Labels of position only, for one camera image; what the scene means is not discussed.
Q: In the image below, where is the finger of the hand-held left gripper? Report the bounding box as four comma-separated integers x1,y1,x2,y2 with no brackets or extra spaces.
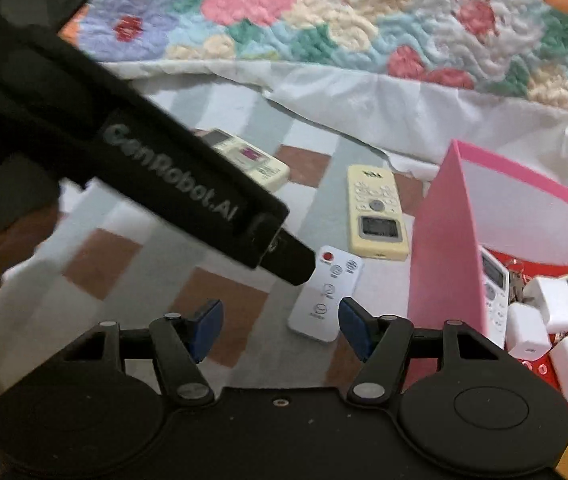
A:
260,229,318,288

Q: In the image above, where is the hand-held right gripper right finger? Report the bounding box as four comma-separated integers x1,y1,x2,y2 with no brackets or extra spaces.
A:
338,296,506,408

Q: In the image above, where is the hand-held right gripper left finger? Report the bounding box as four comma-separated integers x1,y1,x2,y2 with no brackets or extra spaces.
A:
62,298,225,407

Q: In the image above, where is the small white remote red button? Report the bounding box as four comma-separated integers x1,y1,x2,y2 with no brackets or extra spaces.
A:
287,244,365,344

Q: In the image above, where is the pink cardboard box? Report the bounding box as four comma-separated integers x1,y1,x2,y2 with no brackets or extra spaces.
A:
407,139,568,437

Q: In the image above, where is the white air conditioner remote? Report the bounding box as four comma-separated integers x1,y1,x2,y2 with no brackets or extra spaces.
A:
478,246,511,352

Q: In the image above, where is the checkered bed sheet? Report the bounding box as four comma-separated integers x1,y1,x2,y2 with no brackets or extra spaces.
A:
0,80,440,480

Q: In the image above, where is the cream remote with dark screen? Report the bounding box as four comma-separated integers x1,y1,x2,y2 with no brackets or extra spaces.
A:
347,164,411,262

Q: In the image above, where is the cream remote with pink label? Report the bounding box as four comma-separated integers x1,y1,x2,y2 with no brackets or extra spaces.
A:
198,128,291,192

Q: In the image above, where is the white bed sheet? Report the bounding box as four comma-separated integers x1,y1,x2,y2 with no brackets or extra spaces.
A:
98,57,568,196

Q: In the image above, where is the floral quilt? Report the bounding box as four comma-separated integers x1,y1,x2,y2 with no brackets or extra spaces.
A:
58,0,568,118

